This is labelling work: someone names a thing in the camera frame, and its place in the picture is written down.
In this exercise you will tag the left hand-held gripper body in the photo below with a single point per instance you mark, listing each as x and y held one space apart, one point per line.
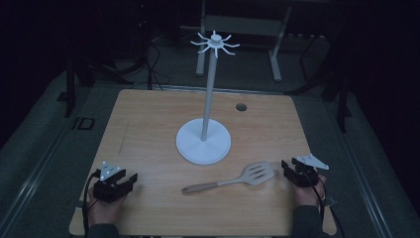
107 190

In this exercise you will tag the person's left hand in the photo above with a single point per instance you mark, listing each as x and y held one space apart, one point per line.
105 211

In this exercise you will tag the white hook rack stand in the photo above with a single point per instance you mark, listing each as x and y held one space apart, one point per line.
204 146

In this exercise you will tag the black metal stand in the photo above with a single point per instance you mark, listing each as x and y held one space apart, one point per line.
343 110
70 94

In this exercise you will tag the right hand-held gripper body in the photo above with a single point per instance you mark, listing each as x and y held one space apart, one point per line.
305 173

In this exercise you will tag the metal rail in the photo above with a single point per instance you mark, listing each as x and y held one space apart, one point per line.
224 89

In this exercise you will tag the person's right hand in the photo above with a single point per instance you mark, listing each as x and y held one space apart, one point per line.
305 196

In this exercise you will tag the white metal frame stand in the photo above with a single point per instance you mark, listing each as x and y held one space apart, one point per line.
276 66

